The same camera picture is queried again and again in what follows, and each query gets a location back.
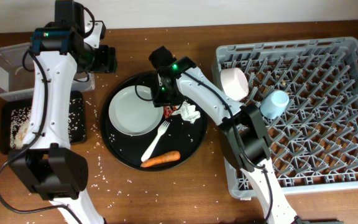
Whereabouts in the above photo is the red snack wrapper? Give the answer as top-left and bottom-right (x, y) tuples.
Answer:
(163, 106), (177, 119)

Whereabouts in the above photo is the white napkin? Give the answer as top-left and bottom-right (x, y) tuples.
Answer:
(172, 101), (201, 124)

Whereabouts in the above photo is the grey plate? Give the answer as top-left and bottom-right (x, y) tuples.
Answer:
(108, 85), (163, 136)

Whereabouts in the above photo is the orange carrot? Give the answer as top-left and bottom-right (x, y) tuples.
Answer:
(140, 151), (181, 168)

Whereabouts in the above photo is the pink bowl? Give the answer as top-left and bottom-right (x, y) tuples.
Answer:
(220, 68), (249, 101)

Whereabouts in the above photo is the light blue cup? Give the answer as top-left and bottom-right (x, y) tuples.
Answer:
(260, 90), (290, 119)

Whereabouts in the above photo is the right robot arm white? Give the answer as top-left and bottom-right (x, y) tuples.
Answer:
(149, 46), (302, 223)

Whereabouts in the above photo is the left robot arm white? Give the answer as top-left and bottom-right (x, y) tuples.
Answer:
(6, 1), (117, 223)

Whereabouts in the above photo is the grey dishwasher rack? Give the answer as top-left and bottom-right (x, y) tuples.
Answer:
(212, 37), (358, 195)

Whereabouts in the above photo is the white plastic fork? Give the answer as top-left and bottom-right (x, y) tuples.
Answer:
(141, 121), (170, 162)

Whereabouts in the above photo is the round black tray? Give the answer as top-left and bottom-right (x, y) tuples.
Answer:
(99, 72), (208, 172)

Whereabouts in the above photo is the black rectangular tray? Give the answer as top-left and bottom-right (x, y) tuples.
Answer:
(0, 91), (86, 154)

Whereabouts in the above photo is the clear plastic bin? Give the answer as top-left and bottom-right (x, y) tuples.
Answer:
(0, 43), (96, 101)

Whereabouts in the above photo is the rice and food pile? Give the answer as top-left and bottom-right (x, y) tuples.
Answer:
(9, 107), (31, 149)

